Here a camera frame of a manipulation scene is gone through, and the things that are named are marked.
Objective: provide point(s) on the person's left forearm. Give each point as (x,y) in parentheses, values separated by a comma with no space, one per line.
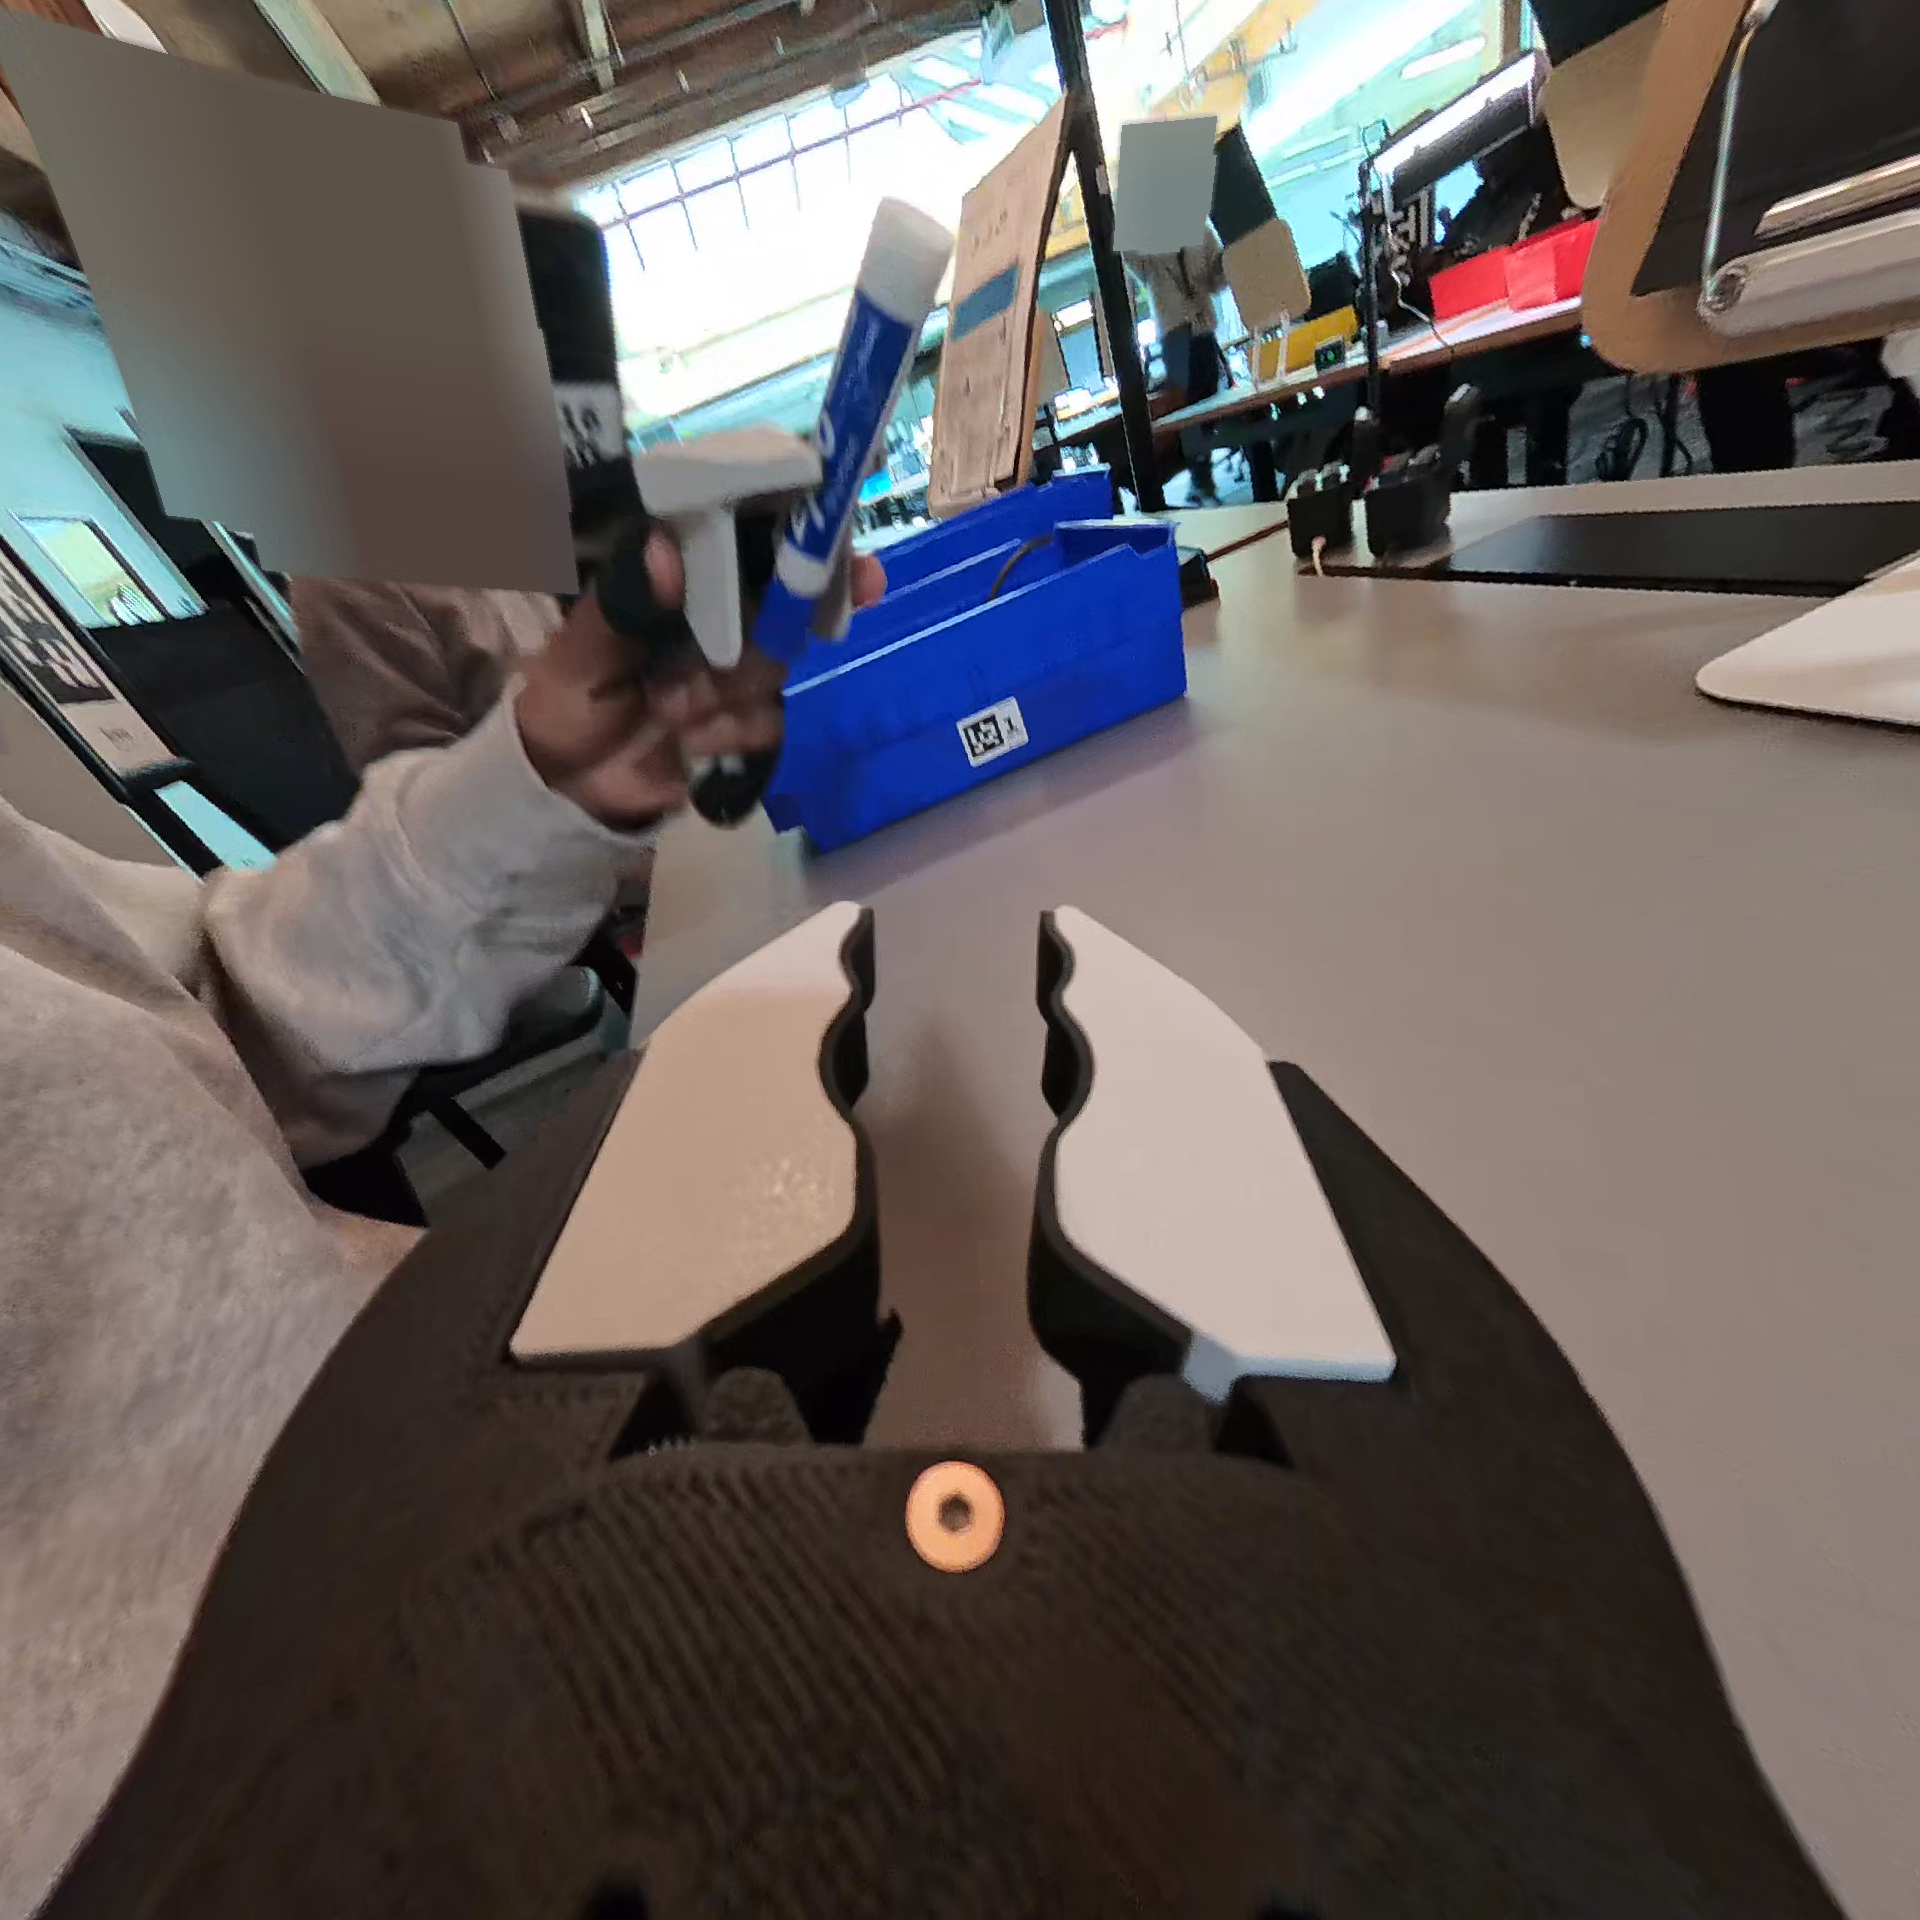
(419,900)

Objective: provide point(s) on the red plastic bin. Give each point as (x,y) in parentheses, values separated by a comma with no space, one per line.
(1467,286)
(1552,262)

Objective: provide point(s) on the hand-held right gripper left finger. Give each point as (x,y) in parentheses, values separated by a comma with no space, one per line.
(705,1185)

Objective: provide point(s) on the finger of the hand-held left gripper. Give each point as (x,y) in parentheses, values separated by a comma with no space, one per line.
(719,473)

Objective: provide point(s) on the yellow plastic bin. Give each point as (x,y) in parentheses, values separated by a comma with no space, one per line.
(1305,345)

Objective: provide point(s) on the person's left hand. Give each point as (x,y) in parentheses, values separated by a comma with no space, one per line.
(600,735)

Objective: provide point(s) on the wooden workbench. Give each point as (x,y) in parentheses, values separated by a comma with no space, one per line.
(1424,349)

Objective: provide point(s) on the brown cardboard sign board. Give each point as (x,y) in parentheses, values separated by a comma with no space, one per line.
(990,329)

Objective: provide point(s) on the black metal pole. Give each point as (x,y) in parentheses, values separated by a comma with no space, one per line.
(1110,299)

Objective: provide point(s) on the black battery charger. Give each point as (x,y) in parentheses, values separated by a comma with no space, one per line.
(1402,502)
(1319,518)

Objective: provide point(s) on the person's grey sweatshirt torso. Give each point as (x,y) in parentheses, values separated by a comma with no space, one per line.
(134,1349)

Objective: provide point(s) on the black framed machine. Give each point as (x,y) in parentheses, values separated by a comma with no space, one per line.
(1439,179)

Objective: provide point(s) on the blue white marker pen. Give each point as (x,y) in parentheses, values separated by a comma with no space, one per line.
(862,390)

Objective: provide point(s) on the blue plastic bin with sticker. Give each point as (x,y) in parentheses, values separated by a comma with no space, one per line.
(959,660)

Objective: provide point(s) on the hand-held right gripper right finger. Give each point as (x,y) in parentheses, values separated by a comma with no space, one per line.
(1185,1185)

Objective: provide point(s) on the large cardboard backed black screen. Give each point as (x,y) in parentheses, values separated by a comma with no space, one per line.
(1800,120)

